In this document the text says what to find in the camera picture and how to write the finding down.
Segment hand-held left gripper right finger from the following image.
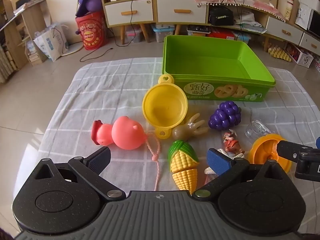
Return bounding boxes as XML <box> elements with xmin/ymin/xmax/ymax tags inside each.
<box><xmin>194</xmin><ymin>148</ymin><xmax>288</xmax><ymax>202</ymax></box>

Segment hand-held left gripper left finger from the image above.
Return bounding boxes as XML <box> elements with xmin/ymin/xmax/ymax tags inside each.
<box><xmin>34</xmin><ymin>146</ymin><xmax>127</xmax><ymax>202</ymax></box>

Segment orange plastic disc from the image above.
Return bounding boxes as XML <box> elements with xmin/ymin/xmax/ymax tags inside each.
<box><xmin>247</xmin><ymin>134</ymin><xmax>293</xmax><ymax>173</ymax></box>

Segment pink pig toy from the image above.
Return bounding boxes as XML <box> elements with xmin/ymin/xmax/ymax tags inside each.
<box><xmin>91</xmin><ymin>116</ymin><xmax>162</xmax><ymax>192</ymax></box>

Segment toy corn cob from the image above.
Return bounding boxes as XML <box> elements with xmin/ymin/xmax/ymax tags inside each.
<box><xmin>168</xmin><ymin>140</ymin><xmax>200</xmax><ymax>195</ymax></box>

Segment clear plastic cup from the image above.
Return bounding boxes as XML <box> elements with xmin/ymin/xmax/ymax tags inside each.
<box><xmin>244</xmin><ymin>119</ymin><xmax>272</xmax><ymax>145</ymax></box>

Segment green plastic box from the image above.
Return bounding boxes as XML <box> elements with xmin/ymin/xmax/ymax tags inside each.
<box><xmin>162</xmin><ymin>35</ymin><xmax>276</xmax><ymax>102</ymax></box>

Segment small brown figurine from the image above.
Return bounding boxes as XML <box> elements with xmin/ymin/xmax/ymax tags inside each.
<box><xmin>222</xmin><ymin>129</ymin><xmax>245</xmax><ymax>155</ymax></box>

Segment purple toy grapes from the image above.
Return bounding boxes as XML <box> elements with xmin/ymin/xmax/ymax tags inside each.
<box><xmin>209</xmin><ymin>101</ymin><xmax>242</xmax><ymax>131</ymax></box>

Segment brown rabbit toy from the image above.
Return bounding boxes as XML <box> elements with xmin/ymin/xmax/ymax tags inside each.
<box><xmin>172</xmin><ymin>113</ymin><xmax>209</xmax><ymax>140</ymax></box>

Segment grey checked cloth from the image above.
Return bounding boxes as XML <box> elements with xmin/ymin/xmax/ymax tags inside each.
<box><xmin>37</xmin><ymin>57</ymin><xmax>320</xmax><ymax>230</ymax></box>

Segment yellow toy pot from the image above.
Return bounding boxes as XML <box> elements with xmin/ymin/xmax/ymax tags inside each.
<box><xmin>142</xmin><ymin>74</ymin><xmax>189</xmax><ymax>139</ymax></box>

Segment red and white box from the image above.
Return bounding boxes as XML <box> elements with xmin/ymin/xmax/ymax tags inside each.
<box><xmin>286</xmin><ymin>42</ymin><xmax>314</xmax><ymax>68</ymax></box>

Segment yellow egg carton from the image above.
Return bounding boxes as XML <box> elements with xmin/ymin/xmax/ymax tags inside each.
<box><xmin>267</xmin><ymin>44</ymin><xmax>292</xmax><ymax>62</ymax></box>

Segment red cardboard box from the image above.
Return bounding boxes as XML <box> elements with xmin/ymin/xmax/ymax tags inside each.
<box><xmin>209</xmin><ymin>29</ymin><xmax>235</xmax><ymax>40</ymax></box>

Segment white paper bag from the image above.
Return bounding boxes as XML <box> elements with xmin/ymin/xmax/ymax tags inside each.
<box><xmin>33</xmin><ymin>22</ymin><xmax>69</xmax><ymax>62</ymax></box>

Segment red printed bucket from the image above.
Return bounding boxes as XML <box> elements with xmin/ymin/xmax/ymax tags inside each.
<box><xmin>75</xmin><ymin>11</ymin><xmax>109</xmax><ymax>50</ymax></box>

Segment clear storage bin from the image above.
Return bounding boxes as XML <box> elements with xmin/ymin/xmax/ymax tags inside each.
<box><xmin>125</xmin><ymin>25</ymin><xmax>143</xmax><ymax>43</ymax></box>

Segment stack of white papers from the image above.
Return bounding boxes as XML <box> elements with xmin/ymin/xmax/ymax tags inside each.
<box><xmin>234</xmin><ymin>12</ymin><xmax>267</xmax><ymax>33</ymax></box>

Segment clear bin with blue lid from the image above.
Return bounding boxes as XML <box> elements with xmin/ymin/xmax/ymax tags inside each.
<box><xmin>151</xmin><ymin>24</ymin><xmax>175</xmax><ymax>43</ymax></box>

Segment black bag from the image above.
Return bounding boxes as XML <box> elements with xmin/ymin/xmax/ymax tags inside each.
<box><xmin>208</xmin><ymin>6</ymin><xmax>234</xmax><ymax>26</ymax></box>

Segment wooden cabinet with white drawers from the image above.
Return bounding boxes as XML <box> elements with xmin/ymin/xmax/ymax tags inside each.
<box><xmin>97</xmin><ymin>0</ymin><xmax>320</xmax><ymax>55</ymax></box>

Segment pink lace cloth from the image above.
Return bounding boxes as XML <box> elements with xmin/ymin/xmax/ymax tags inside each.
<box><xmin>191</xmin><ymin>0</ymin><xmax>285</xmax><ymax>22</ymax></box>

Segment purple plush toy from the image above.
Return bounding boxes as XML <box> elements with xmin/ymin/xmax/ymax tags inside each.
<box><xmin>76</xmin><ymin>0</ymin><xmax>103</xmax><ymax>17</ymax></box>

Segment wooden shelf desk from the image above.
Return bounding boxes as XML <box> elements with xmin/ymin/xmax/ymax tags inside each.
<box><xmin>0</xmin><ymin>0</ymin><xmax>53</xmax><ymax>70</ymax></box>

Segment black floor cable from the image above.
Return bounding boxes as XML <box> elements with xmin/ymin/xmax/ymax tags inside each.
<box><xmin>80</xmin><ymin>47</ymin><xmax>115</xmax><ymax>62</ymax></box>

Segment black hanging cable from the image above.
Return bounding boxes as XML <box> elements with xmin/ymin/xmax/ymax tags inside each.
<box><xmin>129</xmin><ymin>0</ymin><xmax>135</xmax><ymax>34</ymax></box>
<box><xmin>224</xmin><ymin>0</ymin><xmax>244</xmax><ymax>34</ymax></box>

